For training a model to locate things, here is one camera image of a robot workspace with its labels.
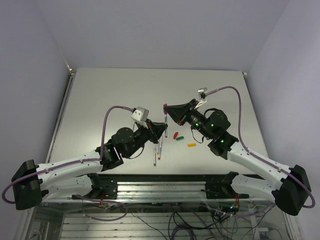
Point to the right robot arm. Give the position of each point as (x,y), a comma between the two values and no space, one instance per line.
(286,187)

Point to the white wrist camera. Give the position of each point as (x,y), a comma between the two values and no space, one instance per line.
(202,94)
(140,114)

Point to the red pen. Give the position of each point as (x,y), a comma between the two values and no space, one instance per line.
(160,147)

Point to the yellow pen cap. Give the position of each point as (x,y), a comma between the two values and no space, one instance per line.
(191,144)

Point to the green pen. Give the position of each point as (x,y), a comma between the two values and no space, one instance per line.
(155,155)

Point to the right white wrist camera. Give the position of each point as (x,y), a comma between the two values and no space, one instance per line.
(202,94)

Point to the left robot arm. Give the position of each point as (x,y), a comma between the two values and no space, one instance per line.
(32,183)

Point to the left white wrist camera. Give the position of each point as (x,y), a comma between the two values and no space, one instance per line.
(140,114)

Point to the purple pen cap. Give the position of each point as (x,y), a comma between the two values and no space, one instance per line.
(164,109)

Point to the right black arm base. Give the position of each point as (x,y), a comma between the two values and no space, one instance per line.
(218,186)

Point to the aluminium frame rail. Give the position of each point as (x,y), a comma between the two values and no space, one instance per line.
(139,192)

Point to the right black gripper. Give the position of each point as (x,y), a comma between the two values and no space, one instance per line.
(181,114)

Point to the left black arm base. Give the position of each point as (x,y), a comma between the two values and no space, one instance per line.
(94,186)

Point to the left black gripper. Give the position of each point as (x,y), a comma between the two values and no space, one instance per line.
(157,130)

